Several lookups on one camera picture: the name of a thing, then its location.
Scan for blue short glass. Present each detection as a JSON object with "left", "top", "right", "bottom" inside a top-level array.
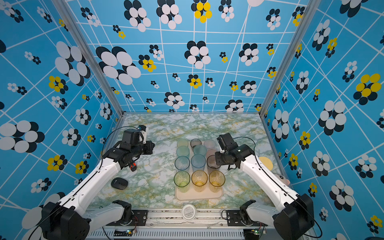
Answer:
[{"left": 191, "top": 154, "right": 206, "bottom": 172}]

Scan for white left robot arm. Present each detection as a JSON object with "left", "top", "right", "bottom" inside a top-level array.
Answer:
[{"left": 39, "top": 141, "right": 155, "bottom": 240}]

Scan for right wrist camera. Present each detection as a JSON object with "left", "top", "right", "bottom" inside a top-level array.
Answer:
[{"left": 217, "top": 133, "right": 238, "bottom": 153}]

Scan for teal glass lowest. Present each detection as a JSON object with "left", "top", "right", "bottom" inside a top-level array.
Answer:
[{"left": 193, "top": 145, "right": 207, "bottom": 156}]

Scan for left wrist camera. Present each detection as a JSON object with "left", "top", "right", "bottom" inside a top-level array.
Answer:
[{"left": 120, "top": 125, "right": 147, "bottom": 150}]

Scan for small grey glass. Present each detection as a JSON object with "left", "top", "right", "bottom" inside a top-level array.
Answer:
[{"left": 190, "top": 138, "right": 202, "bottom": 149}]

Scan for beige plastic tray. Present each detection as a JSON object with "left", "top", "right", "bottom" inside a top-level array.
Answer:
[{"left": 174, "top": 140, "right": 224, "bottom": 201}]

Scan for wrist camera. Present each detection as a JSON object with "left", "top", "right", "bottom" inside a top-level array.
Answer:
[
  {"left": 120, "top": 125, "right": 147, "bottom": 150},
  {"left": 217, "top": 133, "right": 238, "bottom": 153}
]

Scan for aluminium corner post left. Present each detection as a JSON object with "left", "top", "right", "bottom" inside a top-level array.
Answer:
[{"left": 52, "top": 0, "right": 124, "bottom": 118}]

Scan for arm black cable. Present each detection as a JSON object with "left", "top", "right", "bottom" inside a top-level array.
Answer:
[
  {"left": 100, "top": 125, "right": 142, "bottom": 169},
  {"left": 233, "top": 136, "right": 323, "bottom": 239}
]

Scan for clear dotted glass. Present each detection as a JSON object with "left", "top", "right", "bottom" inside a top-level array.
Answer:
[{"left": 204, "top": 140, "right": 216, "bottom": 150}]

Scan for teal glass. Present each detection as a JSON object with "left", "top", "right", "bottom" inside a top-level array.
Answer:
[{"left": 176, "top": 146, "right": 190, "bottom": 158}]

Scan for tall yellow glass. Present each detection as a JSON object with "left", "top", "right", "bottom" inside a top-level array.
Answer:
[{"left": 209, "top": 171, "right": 226, "bottom": 193}]

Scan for yellow short glass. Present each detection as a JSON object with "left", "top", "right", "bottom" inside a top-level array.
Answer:
[{"left": 191, "top": 170, "right": 208, "bottom": 192}]

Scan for black computer mouse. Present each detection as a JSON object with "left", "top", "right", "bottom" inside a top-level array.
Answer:
[{"left": 111, "top": 177, "right": 129, "bottom": 190}]

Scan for aluminium corner post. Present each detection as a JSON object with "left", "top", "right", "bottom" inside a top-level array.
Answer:
[
  {"left": 260, "top": 0, "right": 321, "bottom": 117},
  {"left": 52, "top": 0, "right": 124, "bottom": 118}
]

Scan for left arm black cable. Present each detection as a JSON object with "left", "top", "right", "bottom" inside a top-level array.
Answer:
[{"left": 100, "top": 125, "right": 142, "bottom": 169}]

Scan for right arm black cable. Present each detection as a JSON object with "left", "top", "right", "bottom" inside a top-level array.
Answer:
[{"left": 233, "top": 136, "right": 323, "bottom": 239}]

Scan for aluminium corner post right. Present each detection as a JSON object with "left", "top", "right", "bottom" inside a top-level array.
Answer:
[{"left": 260, "top": 0, "right": 321, "bottom": 117}]

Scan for light green short glass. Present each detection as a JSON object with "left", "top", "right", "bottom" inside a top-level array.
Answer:
[{"left": 177, "top": 139, "right": 189, "bottom": 148}]

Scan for yellow sponge ball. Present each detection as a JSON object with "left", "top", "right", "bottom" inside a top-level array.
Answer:
[{"left": 259, "top": 157, "right": 274, "bottom": 171}]

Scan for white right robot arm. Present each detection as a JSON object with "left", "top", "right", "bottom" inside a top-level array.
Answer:
[{"left": 215, "top": 143, "right": 315, "bottom": 240}]

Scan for tall grey glass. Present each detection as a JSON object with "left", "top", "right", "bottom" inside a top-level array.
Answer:
[{"left": 207, "top": 155, "right": 221, "bottom": 175}]

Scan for white round lid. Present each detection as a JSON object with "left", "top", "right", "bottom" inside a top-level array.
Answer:
[{"left": 182, "top": 204, "right": 197, "bottom": 221}]

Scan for aluminium front rail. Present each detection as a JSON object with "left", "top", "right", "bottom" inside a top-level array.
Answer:
[{"left": 84, "top": 209, "right": 282, "bottom": 240}]

